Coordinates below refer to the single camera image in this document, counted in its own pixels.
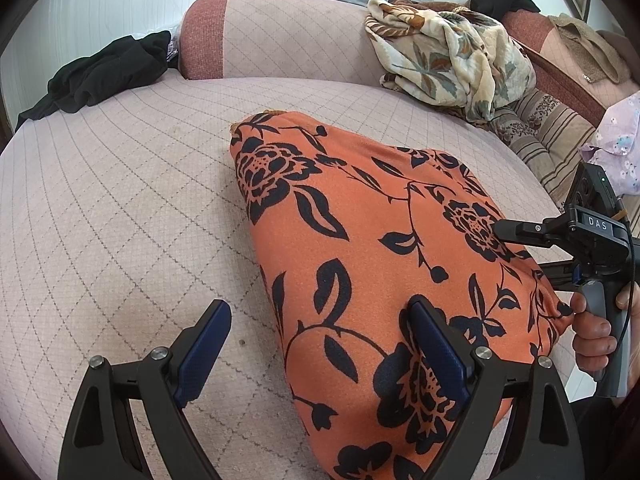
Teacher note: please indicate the lilac floral cloth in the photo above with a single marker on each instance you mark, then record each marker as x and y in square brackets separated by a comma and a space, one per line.
[620, 140]

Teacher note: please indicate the pink quilted bed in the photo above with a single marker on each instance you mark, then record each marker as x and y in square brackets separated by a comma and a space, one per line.
[125, 210]

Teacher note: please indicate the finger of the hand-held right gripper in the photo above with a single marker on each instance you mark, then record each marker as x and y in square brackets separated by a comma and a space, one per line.
[560, 271]
[520, 232]

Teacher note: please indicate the pink padded bed rail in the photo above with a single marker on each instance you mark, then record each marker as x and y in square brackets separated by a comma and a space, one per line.
[525, 27]

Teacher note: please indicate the cream floral blanket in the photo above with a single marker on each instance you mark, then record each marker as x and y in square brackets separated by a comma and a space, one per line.
[450, 45]

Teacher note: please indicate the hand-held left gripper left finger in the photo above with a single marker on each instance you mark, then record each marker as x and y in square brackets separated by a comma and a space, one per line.
[200, 360]

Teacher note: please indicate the pink quilted bolster cushion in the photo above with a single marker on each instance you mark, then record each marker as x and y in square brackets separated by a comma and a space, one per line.
[280, 30]

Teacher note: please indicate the beige fleece garment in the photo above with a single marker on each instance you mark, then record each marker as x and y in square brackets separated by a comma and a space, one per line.
[590, 45]

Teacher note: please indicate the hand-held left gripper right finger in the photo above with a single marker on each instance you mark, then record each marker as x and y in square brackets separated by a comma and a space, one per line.
[440, 355]

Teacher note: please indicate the clear plastic bag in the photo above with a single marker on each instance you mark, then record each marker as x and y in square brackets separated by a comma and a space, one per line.
[172, 45]

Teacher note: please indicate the brown striped cushion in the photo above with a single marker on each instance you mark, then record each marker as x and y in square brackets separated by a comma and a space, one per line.
[545, 135]

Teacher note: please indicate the person's dark clothing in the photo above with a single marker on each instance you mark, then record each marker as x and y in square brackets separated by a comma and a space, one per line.
[610, 440]

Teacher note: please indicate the person's right hand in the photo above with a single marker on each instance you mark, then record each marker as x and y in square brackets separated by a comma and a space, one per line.
[592, 340]

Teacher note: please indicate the orange black floral garment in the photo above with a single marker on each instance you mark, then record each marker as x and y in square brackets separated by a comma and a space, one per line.
[360, 260]

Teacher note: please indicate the black cloth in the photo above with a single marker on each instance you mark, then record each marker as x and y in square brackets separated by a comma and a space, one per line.
[100, 75]

